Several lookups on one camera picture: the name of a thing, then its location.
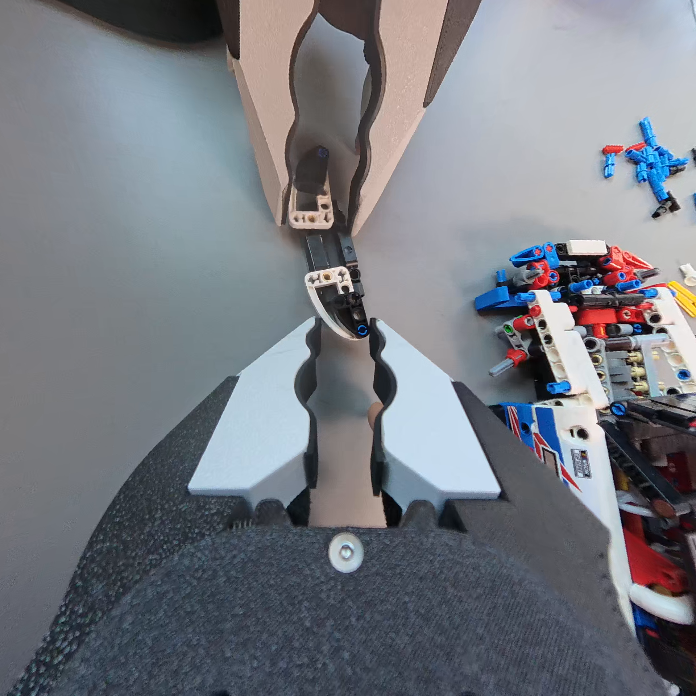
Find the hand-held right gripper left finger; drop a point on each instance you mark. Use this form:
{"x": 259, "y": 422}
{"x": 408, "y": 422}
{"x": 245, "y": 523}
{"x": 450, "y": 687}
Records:
{"x": 255, "y": 435}

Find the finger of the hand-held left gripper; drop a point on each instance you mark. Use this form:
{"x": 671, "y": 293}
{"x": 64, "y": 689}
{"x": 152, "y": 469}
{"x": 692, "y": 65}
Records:
{"x": 266, "y": 81}
{"x": 408, "y": 81}

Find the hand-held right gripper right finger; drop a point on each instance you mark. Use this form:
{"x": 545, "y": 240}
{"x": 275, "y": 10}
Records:
{"x": 435, "y": 435}

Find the black curved brick blue pin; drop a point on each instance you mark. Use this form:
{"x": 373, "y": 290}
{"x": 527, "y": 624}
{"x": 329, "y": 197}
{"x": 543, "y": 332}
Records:
{"x": 310, "y": 168}
{"x": 348, "y": 310}

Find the white curved frame brick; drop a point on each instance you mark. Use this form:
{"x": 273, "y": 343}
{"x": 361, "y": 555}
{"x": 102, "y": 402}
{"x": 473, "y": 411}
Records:
{"x": 321, "y": 304}
{"x": 298, "y": 217}

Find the black brick beam assembly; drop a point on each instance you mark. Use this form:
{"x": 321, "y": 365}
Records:
{"x": 326, "y": 247}

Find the grey desk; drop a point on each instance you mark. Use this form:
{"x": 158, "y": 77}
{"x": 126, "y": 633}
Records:
{"x": 136, "y": 272}

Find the person's right hand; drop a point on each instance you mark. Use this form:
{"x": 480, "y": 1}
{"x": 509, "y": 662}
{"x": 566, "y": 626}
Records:
{"x": 374, "y": 416}

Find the partly built brick race car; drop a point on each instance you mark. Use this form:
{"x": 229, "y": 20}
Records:
{"x": 571, "y": 353}

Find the red and blue pin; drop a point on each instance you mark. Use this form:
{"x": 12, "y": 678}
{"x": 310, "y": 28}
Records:
{"x": 610, "y": 160}

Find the pile of blue connector pins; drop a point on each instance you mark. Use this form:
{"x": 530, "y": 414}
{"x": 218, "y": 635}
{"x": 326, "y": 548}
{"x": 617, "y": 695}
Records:
{"x": 655, "y": 163}

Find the black angled pin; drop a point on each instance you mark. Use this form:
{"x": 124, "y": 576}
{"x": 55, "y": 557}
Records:
{"x": 666, "y": 205}

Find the yellow brick pin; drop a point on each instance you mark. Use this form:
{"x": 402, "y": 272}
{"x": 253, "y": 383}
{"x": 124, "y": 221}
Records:
{"x": 682, "y": 291}
{"x": 688, "y": 305}

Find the small white connector brick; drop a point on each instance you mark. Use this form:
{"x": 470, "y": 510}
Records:
{"x": 688, "y": 273}

